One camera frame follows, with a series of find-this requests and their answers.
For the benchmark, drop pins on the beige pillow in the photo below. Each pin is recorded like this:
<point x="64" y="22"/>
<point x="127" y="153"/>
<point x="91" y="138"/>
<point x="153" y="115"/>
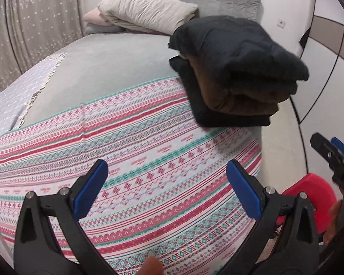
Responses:
<point x="146" y="8"/>

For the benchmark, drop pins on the red plastic chair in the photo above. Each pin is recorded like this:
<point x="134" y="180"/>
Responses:
<point x="309" y="194"/>

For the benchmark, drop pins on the white brown panelled wardrobe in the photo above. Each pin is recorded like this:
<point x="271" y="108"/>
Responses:
<point x="326" y="71"/>

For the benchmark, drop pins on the pink folded blanket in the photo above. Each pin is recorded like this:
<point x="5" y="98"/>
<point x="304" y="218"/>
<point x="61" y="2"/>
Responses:
<point x="93" y="17"/>

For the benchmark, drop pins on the red green patterned blanket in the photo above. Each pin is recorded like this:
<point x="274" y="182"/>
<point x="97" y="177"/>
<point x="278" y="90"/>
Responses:
<point x="146" y="154"/>

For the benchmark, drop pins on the white wall socket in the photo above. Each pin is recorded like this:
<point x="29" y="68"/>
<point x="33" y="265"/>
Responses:
<point x="281" y="23"/>

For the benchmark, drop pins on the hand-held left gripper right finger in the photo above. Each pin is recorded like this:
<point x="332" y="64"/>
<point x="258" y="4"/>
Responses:
<point x="243" y="189"/>

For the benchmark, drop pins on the dark grey padded jacket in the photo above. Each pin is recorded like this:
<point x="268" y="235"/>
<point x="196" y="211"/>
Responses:
<point x="240" y="48"/>

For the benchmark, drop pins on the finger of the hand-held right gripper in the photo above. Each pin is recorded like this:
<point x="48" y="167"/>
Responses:
<point x="324" y="149"/>
<point x="342" y="149"/>

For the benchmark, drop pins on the grey patterned curtain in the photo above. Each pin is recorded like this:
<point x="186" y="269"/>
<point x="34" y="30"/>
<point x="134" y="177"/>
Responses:
<point x="40" y="20"/>

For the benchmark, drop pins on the black folded garment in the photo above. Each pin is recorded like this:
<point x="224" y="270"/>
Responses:
<point x="218" y="117"/>

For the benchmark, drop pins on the grey folded blanket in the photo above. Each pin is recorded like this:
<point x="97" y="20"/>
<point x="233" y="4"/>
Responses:
<point x="103" y="29"/>

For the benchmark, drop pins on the person's left hand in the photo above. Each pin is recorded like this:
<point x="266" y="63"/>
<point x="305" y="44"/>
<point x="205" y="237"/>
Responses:
<point x="152" y="266"/>

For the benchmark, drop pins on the brown folded garment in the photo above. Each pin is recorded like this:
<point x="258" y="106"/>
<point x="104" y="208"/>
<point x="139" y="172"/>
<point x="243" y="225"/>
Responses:
<point x="246" y="100"/>

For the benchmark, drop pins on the pale blue fringed cloth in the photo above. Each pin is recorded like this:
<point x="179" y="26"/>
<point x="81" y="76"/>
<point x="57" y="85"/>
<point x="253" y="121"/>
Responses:
<point x="11" y="106"/>

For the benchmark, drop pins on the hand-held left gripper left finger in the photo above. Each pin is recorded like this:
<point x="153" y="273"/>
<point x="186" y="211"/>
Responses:
<point x="93" y="186"/>

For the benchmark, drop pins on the person's right hand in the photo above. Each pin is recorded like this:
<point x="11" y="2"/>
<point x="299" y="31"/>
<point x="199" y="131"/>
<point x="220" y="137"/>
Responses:
<point x="332" y="220"/>

